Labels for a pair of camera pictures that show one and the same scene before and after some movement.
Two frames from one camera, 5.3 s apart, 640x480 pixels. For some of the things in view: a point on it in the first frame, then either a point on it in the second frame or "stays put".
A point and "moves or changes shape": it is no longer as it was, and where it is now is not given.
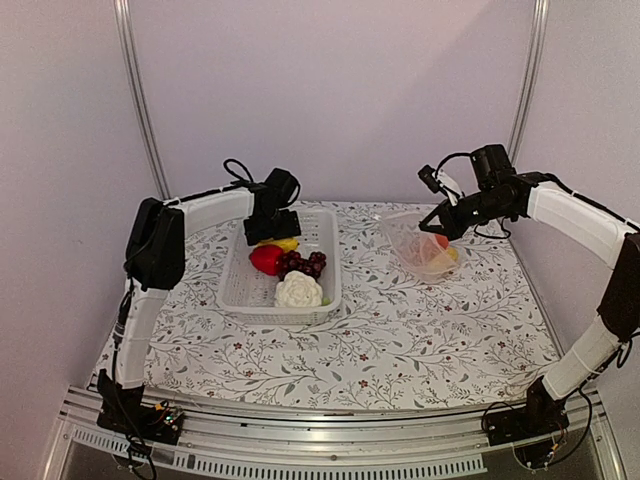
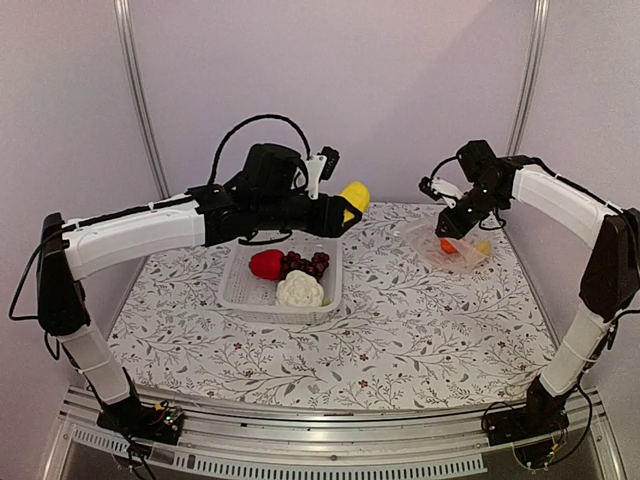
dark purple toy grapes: x=294 y=261 stays put
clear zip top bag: x=429 y=255 moves or changes shape
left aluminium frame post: x=127 y=56 stays put
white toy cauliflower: x=298 y=290 stays put
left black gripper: x=291 y=227 to x=328 y=222
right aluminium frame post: x=541 y=11 stays put
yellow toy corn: x=453 y=253 to x=485 y=247
